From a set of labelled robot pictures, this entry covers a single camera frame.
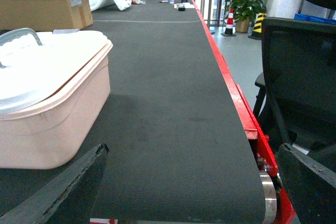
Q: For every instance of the blue bin right side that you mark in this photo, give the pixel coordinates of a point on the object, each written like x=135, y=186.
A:
x=309, y=18

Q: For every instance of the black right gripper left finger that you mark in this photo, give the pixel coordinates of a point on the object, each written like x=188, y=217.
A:
x=68, y=198

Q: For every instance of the white box lid with handle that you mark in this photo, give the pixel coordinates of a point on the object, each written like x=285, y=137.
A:
x=34, y=65

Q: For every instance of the red white striped bollard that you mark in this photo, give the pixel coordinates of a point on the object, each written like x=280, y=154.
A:
x=228, y=32

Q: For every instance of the black office chair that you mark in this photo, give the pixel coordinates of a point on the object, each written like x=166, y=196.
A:
x=299, y=72

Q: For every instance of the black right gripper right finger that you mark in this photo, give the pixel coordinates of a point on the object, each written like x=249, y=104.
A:
x=310, y=185

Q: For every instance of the red metal conveyor frame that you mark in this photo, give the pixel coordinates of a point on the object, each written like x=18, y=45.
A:
x=251, y=127

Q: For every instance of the yellow black striped bollard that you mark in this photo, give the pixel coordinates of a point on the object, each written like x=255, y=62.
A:
x=256, y=32

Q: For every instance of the pink plastic storage box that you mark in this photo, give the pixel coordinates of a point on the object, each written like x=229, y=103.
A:
x=49, y=133

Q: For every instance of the brown cardboard box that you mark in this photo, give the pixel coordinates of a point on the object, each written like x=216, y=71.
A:
x=45, y=15

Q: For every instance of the black conveyor belt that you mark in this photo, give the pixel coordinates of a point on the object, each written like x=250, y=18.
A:
x=177, y=148

